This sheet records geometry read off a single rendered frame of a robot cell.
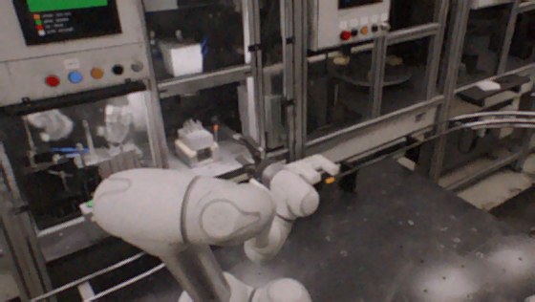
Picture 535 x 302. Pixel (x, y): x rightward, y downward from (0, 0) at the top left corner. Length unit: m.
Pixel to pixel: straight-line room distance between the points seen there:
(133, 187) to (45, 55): 0.75
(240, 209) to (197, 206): 0.08
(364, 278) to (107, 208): 1.10
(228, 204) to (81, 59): 0.90
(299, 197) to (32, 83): 0.83
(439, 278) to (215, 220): 1.19
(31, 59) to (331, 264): 1.19
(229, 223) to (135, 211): 0.18
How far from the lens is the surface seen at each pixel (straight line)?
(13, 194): 1.76
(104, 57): 1.63
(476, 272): 1.95
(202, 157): 2.10
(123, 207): 0.94
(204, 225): 0.84
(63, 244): 1.78
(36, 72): 1.61
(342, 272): 1.84
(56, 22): 1.56
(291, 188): 1.40
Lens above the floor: 1.95
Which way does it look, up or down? 29 degrees down
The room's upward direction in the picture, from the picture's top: 1 degrees clockwise
